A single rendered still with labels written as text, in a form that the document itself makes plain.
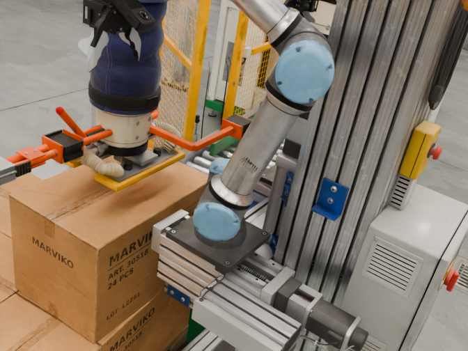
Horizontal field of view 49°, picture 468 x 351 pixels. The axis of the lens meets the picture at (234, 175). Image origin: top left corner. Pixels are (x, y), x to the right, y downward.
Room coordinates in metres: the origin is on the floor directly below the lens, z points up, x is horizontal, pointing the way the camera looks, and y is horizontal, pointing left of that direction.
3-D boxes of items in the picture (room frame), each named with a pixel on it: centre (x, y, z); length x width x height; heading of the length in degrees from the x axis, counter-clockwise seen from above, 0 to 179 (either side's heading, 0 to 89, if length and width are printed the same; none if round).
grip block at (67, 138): (1.31, 0.51, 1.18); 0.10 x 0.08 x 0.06; 62
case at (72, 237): (1.52, 0.39, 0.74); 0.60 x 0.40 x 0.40; 152
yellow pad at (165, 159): (1.49, 0.31, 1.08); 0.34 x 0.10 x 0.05; 152
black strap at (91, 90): (1.53, 0.39, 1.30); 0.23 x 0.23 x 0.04
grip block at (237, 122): (1.67, 0.02, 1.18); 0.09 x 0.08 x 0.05; 62
